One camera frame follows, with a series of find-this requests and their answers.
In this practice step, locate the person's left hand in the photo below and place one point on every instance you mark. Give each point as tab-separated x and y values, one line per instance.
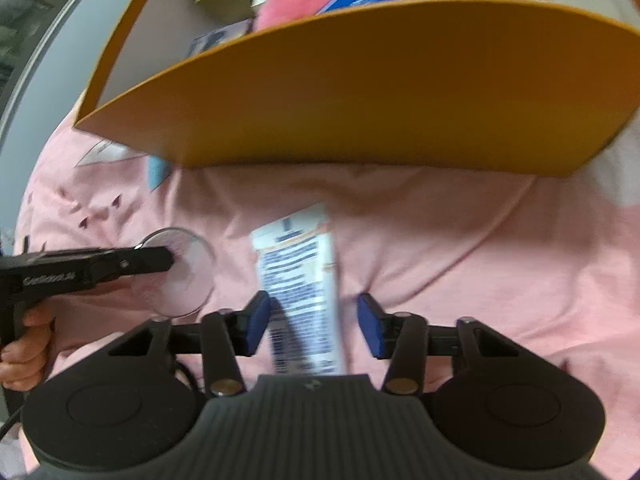
27	355

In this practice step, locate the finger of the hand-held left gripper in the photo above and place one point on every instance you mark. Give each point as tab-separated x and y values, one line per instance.
140	260

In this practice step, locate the pink and green plush ball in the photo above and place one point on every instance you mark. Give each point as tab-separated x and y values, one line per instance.
295	5

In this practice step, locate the orange cardboard box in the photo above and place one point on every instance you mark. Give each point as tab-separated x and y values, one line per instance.
375	85

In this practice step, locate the round clear lid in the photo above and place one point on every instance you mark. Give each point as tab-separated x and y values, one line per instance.
190	280

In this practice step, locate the blue and white packet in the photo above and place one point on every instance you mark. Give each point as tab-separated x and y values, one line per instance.
215	40

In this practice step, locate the white lotion tube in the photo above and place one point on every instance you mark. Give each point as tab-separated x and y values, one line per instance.
300	285

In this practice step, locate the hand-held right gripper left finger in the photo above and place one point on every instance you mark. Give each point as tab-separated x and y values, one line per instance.
257	325

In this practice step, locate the pink printed blanket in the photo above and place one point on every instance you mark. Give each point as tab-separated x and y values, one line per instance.
450	260

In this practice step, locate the window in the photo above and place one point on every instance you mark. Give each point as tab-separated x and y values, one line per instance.
20	10

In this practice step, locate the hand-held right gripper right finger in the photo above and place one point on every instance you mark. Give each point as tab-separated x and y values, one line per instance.
371	325

